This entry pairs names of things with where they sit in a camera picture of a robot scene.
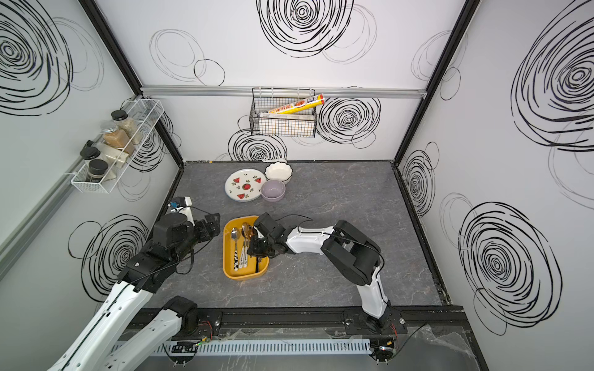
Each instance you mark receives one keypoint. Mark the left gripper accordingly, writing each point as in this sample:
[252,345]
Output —
[214,226]

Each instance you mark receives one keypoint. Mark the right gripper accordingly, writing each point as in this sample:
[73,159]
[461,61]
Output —
[253,249]

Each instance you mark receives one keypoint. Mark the iridescent gold spoon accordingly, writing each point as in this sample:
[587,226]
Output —
[246,230]

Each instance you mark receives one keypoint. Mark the cow pattern handle spoon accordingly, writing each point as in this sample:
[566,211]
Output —
[235,236]

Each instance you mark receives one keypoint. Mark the silver spoon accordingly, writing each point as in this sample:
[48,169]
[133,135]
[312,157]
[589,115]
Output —
[243,256]

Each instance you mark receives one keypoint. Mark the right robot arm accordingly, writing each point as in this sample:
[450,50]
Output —
[350,251]

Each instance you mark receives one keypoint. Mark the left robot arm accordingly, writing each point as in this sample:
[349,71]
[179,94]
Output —
[174,238]

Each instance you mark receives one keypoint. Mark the yellow storage box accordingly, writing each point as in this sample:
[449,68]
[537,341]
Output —
[228,253]

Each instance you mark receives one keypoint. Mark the yellow foil roll box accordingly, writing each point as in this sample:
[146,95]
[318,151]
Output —
[300,105]

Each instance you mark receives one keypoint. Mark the purple bowl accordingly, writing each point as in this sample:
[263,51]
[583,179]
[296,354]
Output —
[273,190]

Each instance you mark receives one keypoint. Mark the watermelon pattern plate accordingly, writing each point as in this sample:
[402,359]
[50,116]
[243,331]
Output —
[244,185]

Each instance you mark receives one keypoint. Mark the white scalloped bowl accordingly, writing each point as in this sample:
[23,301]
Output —
[280,171]

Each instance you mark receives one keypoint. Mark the front black lid jar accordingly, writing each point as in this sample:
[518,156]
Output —
[97,169]

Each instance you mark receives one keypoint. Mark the brown spice jar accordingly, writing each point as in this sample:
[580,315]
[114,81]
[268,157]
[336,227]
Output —
[116,137]

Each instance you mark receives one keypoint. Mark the spice jar black lid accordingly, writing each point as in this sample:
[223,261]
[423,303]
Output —
[127,124]

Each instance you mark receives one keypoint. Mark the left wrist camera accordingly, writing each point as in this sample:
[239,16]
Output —
[183,205]

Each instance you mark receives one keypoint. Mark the clear wall shelf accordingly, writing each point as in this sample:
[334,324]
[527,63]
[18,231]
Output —
[146,158]

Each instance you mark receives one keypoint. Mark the black wire basket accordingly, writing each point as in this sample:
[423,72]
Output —
[302,124]

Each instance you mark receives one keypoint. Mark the white cable duct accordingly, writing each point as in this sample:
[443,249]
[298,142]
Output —
[280,347]

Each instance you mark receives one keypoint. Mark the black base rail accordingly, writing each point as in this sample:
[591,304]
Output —
[350,320]

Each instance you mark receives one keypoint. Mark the aluminium wall rail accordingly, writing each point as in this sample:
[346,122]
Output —
[242,91]

